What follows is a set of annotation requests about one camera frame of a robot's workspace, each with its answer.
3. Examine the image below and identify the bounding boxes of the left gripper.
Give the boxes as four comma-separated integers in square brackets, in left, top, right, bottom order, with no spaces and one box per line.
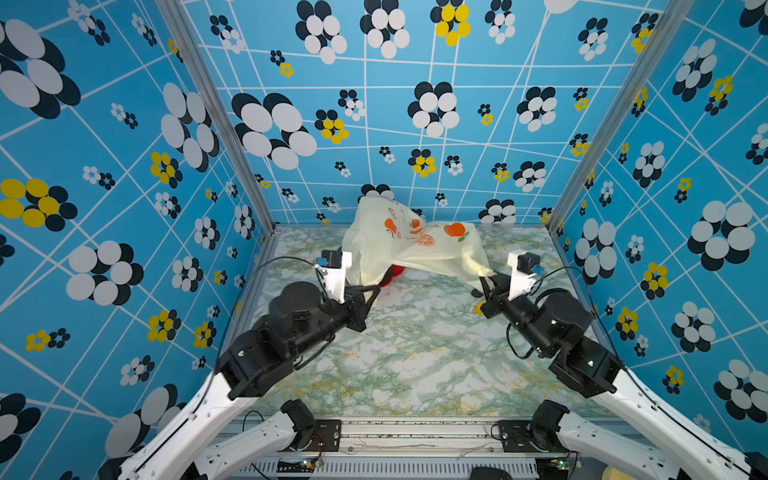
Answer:
[300,288,385,361]

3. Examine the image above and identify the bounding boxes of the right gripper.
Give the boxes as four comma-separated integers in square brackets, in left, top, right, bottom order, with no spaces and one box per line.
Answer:
[480,276,551,367]

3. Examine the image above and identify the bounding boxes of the red flower-shaped plate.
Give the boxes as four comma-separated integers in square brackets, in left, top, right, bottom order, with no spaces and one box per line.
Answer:
[379,265,405,287]

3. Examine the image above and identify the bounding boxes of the translucent cream plastic bag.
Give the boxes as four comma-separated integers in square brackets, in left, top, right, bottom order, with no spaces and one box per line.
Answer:
[341,197,494,288]

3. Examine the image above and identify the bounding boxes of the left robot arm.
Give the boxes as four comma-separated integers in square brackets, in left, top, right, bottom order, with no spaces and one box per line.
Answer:
[98,282,380,479]

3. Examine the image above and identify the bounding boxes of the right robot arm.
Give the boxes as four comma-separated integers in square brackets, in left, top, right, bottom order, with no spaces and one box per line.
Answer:
[480,273,767,479]

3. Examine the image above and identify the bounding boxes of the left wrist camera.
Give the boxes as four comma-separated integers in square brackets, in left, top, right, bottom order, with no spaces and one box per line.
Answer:
[315,250,352,304]

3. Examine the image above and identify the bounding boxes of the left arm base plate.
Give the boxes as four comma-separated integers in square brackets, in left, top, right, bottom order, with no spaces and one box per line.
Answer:
[287,419,343,453]

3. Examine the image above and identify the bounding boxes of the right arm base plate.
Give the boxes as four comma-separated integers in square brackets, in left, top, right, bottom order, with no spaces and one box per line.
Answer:
[491,420,568,454]

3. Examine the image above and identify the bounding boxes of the aluminium front rail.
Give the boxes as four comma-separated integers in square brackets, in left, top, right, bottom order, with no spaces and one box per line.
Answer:
[160,416,685,480]

